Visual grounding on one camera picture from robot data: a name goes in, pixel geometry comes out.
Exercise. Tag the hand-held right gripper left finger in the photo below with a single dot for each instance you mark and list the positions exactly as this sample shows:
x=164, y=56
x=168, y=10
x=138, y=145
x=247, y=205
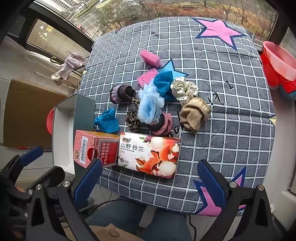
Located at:
x=89, y=183

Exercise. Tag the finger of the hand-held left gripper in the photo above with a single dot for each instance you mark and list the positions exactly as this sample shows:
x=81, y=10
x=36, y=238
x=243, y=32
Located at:
x=31, y=155
x=53, y=175

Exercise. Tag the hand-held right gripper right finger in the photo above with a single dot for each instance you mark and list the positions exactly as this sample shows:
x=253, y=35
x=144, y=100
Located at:
x=212, y=185

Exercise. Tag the white storage box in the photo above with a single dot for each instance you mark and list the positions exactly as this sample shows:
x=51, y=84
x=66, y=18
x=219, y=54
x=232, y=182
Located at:
x=64, y=129

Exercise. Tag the small blue cloth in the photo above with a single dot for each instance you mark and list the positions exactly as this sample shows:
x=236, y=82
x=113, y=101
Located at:
x=106, y=120

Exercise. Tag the beige scrunchie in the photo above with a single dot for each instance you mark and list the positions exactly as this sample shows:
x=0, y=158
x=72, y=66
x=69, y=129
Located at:
x=193, y=114

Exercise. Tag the leopard print scrunchie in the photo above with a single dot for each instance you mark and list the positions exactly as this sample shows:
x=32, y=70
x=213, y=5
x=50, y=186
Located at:
x=132, y=118

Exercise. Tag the pink and black sock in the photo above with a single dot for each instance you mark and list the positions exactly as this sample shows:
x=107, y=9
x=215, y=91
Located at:
x=165, y=122

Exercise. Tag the purple and black sock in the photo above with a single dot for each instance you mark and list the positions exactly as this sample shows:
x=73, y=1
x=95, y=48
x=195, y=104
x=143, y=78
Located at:
x=118, y=93

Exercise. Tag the light blue fluffy mesh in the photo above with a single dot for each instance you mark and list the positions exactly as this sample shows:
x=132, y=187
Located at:
x=149, y=104

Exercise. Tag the white polka dot scrunchie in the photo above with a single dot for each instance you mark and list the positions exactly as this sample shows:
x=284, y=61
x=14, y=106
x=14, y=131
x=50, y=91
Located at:
x=182, y=89

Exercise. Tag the large blue cloth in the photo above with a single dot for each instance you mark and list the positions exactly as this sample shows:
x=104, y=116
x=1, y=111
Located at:
x=163, y=84

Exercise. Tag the pink sponge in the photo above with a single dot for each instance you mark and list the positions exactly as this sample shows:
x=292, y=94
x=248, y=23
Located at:
x=146, y=77

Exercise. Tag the pink sponge block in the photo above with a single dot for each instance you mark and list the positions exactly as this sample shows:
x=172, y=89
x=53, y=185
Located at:
x=150, y=58

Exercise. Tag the red patterned carton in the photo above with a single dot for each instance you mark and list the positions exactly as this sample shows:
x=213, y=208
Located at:
x=92, y=150

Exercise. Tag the brown cardboard sheet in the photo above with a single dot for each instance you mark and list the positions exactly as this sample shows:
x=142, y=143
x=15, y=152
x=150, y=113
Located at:
x=27, y=111

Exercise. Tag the floral tissue pack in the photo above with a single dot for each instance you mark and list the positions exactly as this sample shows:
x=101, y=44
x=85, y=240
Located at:
x=148, y=157

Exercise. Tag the grey checked blanket with stars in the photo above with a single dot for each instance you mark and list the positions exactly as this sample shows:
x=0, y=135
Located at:
x=231, y=115

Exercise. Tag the cream cloth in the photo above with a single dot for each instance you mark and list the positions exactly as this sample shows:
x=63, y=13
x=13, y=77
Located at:
x=56, y=77

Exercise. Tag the gold metal rack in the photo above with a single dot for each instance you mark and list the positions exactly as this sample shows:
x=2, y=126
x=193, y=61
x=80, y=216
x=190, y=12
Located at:
x=54, y=60

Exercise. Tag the pale pink cloth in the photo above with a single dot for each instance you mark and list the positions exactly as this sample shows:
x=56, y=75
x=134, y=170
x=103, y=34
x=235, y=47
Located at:
x=71, y=63

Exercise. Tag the red plastic basin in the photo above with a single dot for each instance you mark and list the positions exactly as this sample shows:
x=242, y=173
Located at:
x=279, y=64

